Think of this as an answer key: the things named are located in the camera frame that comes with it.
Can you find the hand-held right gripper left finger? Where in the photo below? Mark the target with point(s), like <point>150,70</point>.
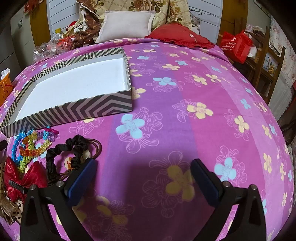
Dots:
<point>81,179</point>

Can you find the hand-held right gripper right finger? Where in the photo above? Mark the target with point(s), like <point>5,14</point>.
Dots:
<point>205,183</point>

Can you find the black scrunchie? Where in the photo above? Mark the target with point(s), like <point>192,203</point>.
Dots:
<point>52,155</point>

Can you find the red satin bow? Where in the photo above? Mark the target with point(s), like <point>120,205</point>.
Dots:
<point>23,178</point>

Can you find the chevron striped cardboard box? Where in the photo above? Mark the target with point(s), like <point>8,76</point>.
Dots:
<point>92,109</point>

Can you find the leopard print bow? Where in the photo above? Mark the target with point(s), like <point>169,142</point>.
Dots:
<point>10,208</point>

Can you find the purple floral blanket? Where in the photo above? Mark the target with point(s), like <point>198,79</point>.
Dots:
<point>185,92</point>

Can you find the orange plastic basket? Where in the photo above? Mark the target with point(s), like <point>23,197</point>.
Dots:
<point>5,90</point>

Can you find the clear plastic bags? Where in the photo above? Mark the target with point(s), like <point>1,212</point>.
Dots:
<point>49,47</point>

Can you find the wooden chair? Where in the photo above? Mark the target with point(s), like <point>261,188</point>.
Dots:
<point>275,62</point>

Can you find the red shopping bag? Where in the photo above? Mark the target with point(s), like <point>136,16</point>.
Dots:
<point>235,46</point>

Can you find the red ruffled pillow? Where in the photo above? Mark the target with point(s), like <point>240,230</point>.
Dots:
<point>180,34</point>

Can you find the brown patterned quilt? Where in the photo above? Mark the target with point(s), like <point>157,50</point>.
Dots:
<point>89,25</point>

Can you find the beige pillow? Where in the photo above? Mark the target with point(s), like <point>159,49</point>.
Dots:
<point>124,25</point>

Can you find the red hanging decoration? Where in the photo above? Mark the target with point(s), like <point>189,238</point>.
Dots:
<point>34,5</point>

